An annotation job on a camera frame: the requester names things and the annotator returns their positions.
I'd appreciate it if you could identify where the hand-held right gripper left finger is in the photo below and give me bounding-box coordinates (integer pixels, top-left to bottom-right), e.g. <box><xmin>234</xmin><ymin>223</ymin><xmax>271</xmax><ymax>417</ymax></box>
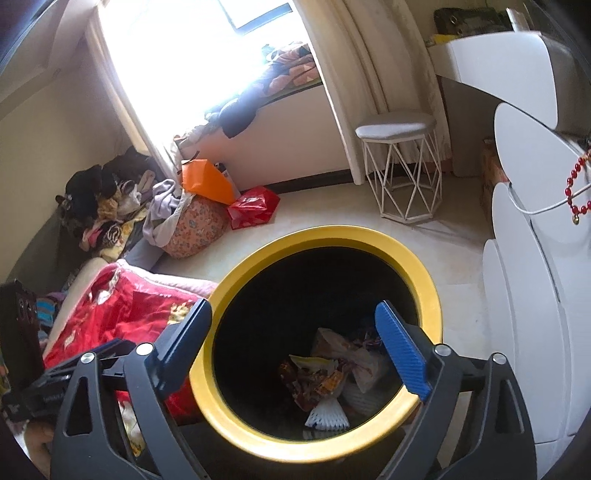
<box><xmin>50</xmin><ymin>298</ymin><xmax>214</xmax><ymax>480</ymax></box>

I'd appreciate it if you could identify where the red plastic bag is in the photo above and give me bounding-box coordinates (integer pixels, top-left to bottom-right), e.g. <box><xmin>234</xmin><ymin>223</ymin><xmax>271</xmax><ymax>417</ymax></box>
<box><xmin>227</xmin><ymin>185</ymin><xmax>281</xmax><ymax>230</ymax></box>

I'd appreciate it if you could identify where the white dressing table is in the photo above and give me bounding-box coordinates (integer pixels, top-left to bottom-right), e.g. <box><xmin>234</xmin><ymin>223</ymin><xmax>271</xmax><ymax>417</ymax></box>
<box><xmin>427</xmin><ymin>30</ymin><xmax>566</xmax><ymax>178</ymax></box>

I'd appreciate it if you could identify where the red floral blanket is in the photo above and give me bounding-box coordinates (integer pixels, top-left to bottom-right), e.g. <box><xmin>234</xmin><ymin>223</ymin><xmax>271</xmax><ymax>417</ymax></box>
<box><xmin>44</xmin><ymin>258</ymin><xmax>218</xmax><ymax>457</ymax></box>

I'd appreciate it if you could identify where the white foam mesh sleeve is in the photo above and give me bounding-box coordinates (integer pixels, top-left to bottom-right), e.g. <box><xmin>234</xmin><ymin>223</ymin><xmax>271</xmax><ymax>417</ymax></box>
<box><xmin>342</xmin><ymin>381</ymin><xmax>393</xmax><ymax>416</ymax></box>

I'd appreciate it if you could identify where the white scalloped cabinet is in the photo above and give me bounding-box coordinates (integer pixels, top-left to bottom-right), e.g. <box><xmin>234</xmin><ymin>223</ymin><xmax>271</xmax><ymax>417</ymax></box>
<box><xmin>480</xmin><ymin>102</ymin><xmax>591</xmax><ymax>480</ymax></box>

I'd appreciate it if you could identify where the light clothes heap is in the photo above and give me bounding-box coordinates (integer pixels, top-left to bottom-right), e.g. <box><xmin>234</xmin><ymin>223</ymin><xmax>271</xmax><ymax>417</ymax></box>
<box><xmin>173</xmin><ymin>122</ymin><xmax>218</xmax><ymax>148</ymax></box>

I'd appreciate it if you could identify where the dark bag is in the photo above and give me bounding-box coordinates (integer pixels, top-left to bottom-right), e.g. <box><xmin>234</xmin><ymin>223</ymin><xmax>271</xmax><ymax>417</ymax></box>
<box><xmin>434</xmin><ymin>7</ymin><xmax>509</xmax><ymax>34</ymax></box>

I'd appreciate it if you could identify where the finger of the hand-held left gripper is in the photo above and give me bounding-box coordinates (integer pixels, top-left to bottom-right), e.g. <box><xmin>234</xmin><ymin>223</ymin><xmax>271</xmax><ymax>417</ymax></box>
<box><xmin>46</xmin><ymin>339</ymin><xmax>137</xmax><ymax>381</ymax></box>

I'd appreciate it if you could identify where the orange patterned quilt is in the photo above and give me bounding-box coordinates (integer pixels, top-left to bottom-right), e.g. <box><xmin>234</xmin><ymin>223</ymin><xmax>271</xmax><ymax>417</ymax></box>
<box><xmin>263</xmin><ymin>41</ymin><xmax>321</xmax><ymax>90</ymax></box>

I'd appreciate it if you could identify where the narrow beige curtain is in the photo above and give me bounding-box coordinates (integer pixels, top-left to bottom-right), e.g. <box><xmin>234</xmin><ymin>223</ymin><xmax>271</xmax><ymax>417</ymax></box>
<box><xmin>85</xmin><ymin>9</ymin><xmax>185</xmax><ymax>185</ymax></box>

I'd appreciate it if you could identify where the beige mattress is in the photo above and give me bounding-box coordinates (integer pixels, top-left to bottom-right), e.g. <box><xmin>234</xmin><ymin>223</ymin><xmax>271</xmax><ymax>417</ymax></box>
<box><xmin>53</xmin><ymin>256</ymin><xmax>116</xmax><ymax>324</ymax></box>

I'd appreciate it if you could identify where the wide beige curtain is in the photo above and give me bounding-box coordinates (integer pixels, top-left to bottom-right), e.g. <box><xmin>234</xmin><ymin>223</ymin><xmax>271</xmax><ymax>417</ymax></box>
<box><xmin>293</xmin><ymin>0</ymin><xmax>451</xmax><ymax>185</ymax></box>

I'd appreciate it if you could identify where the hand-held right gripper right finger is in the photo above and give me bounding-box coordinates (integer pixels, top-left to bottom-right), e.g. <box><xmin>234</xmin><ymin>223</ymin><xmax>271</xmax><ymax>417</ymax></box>
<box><xmin>375</xmin><ymin>301</ymin><xmax>539</xmax><ymax>480</ymax></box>

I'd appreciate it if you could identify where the red bead bracelet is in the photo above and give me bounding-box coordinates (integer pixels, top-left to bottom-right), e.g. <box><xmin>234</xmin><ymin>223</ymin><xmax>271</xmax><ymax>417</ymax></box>
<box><xmin>564</xmin><ymin>154</ymin><xmax>591</xmax><ymax>227</ymax></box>

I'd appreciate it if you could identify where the yellow snack wrapper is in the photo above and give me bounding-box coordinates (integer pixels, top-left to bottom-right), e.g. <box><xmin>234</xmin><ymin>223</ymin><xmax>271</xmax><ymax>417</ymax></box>
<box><xmin>277</xmin><ymin>355</ymin><xmax>352</xmax><ymax>411</ymax></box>

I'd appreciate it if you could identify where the window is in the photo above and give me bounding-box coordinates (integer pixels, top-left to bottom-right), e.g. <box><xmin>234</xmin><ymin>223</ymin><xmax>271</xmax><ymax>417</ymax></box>
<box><xmin>99</xmin><ymin>0</ymin><xmax>305</xmax><ymax>139</ymax></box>

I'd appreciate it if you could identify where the pile of mixed clothes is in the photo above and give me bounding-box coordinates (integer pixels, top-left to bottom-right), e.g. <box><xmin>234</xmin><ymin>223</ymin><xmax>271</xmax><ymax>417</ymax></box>
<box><xmin>55</xmin><ymin>148</ymin><xmax>160</xmax><ymax>261</ymax></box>

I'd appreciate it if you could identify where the orange paper bag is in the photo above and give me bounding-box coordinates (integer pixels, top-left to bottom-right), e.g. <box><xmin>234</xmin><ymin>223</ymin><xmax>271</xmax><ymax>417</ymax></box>
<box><xmin>180</xmin><ymin>158</ymin><xmax>237</xmax><ymax>206</ymax></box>

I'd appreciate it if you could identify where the grey headboard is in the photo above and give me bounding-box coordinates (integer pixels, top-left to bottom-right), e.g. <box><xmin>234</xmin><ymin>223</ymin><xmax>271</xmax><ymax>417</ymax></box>
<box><xmin>7</xmin><ymin>217</ymin><xmax>88</xmax><ymax>296</ymax></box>

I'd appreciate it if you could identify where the white wire stool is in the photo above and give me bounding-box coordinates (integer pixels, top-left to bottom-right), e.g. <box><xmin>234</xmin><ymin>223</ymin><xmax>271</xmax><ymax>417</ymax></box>
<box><xmin>355</xmin><ymin>111</ymin><xmax>443</xmax><ymax>224</ymax></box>

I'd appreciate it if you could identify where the yellow-rimmed black trash bin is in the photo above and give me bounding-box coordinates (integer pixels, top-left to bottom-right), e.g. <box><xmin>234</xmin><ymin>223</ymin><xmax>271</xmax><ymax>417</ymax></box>
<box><xmin>188</xmin><ymin>224</ymin><xmax>444</xmax><ymax>480</ymax></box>

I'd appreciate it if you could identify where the white fan-shaped foam net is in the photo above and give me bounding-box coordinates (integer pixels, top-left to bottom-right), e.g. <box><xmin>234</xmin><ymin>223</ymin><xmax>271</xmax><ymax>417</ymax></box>
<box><xmin>305</xmin><ymin>397</ymin><xmax>348</xmax><ymax>430</ymax></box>

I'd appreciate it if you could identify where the colourful patterned cloth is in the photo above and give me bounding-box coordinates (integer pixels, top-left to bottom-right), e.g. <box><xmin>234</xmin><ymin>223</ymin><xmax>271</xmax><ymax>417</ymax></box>
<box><xmin>34</xmin><ymin>291</ymin><xmax>63</xmax><ymax>328</ymax></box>

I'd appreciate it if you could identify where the white cable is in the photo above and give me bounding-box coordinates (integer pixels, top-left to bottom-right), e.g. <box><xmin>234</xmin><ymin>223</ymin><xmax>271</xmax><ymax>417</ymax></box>
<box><xmin>508</xmin><ymin>182</ymin><xmax>591</xmax><ymax>215</ymax></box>

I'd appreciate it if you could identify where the white window seat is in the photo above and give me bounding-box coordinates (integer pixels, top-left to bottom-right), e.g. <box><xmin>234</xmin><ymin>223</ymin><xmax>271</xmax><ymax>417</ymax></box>
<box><xmin>178</xmin><ymin>83</ymin><xmax>356</xmax><ymax>188</ymax></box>

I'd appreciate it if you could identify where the floral fabric basket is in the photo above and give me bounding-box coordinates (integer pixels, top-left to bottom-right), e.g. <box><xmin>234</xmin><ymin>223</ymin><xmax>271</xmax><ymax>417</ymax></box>
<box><xmin>159</xmin><ymin>196</ymin><xmax>230</xmax><ymax>259</ymax></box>

